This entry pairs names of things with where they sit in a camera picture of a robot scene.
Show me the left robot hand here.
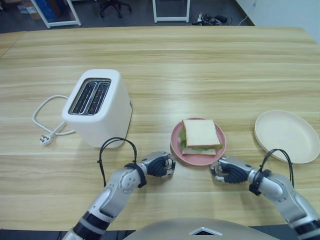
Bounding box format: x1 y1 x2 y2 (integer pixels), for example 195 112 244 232
139 150 177 178

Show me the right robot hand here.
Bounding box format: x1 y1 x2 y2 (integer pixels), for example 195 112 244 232
209 156 256 185

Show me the green lettuce leaf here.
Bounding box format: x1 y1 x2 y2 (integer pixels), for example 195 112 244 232
177 129 224 152

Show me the pink plate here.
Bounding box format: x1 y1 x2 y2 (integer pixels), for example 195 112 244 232
170 117 227 167

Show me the bread slice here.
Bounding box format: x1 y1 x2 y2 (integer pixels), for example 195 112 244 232
181 118 222 149

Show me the cream plate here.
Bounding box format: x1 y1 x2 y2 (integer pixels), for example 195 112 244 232
254 109 320 165

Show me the robot body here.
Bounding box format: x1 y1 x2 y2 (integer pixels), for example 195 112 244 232
125 217 278 240

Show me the cream toaster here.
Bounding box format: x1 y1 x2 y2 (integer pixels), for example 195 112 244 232
61 69 133 149

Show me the black office chair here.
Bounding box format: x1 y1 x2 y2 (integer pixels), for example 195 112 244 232
99 0 133 19

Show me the cardboard box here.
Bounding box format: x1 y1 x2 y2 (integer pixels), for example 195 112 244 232
17 0 62 21

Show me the black cable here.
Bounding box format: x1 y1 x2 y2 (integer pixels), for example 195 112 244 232
97 137 139 188
259 148 295 188

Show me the white cord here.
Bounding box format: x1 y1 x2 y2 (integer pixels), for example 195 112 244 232
32 94 76 147

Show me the white table frame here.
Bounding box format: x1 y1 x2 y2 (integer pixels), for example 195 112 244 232
29 0 83 29
152 0 191 24

